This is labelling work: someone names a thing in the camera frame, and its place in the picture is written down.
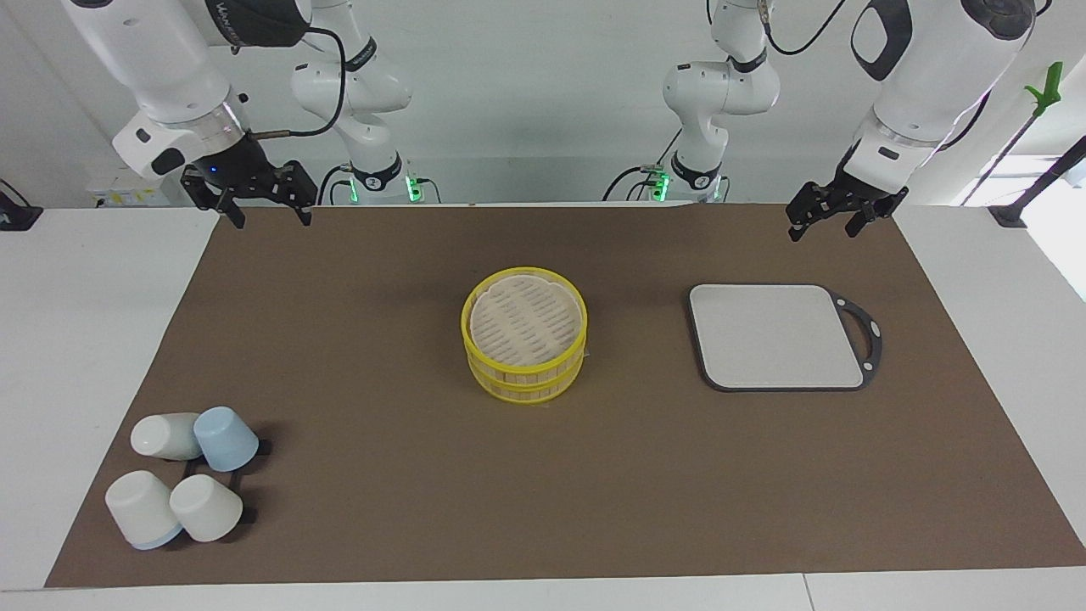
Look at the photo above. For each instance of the grey cutting board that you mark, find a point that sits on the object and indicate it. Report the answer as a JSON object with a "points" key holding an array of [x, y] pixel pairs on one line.
{"points": [[772, 335]]}

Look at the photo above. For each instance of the brown table mat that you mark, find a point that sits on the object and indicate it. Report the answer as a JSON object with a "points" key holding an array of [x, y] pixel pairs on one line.
{"points": [[594, 475]]}

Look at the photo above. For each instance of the yellow bamboo steamer lid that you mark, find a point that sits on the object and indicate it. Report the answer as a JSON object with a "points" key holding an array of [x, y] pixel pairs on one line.
{"points": [[524, 318]]}

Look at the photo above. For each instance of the white cup with blue rim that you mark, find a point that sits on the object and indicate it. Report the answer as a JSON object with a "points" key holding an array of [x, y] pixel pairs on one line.
{"points": [[140, 507], [161, 435]]}

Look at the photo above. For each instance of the light blue plastic cup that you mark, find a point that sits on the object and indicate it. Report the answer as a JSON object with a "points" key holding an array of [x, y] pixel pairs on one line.
{"points": [[227, 437]]}

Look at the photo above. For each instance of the green tipped pole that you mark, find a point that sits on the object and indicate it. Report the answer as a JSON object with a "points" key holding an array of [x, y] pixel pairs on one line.
{"points": [[1045, 89]]}

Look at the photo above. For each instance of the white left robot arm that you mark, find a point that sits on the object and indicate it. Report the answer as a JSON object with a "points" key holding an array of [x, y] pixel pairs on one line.
{"points": [[925, 93]]}

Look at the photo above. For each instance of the white plastic cup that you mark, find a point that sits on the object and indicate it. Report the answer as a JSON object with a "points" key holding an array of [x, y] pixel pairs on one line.
{"points": [[208, 507]]}

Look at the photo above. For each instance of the yellow bamboo steamer basket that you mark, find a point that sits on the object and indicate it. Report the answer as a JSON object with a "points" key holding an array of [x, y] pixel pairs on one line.
{"points": [[526, 389]]}

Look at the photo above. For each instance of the black cup rack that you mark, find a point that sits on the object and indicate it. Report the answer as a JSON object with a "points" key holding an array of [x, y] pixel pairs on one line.
{"points": [[248, 515]]}

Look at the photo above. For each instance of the white cardboard box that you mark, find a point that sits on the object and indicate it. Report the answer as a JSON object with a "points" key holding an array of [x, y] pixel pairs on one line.
{"points": [[106, 193]]}

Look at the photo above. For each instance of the black clamp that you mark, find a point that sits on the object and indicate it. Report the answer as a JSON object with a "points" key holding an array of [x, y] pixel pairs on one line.
{"points": [[17, 214]]}

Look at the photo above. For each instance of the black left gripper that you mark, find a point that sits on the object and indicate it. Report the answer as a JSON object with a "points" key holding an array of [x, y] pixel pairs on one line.
{"points": [[857, 191]]}

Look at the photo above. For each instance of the black stand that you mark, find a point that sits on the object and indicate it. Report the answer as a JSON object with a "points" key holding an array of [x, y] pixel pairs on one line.
{"points": [[1018, 208]]}

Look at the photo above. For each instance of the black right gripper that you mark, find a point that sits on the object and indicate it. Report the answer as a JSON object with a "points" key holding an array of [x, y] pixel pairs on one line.
{"points": [[237, 170]]}

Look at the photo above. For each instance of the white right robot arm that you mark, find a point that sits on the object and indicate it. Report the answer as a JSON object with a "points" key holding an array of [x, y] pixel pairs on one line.
{"points": [[161, 59]]}

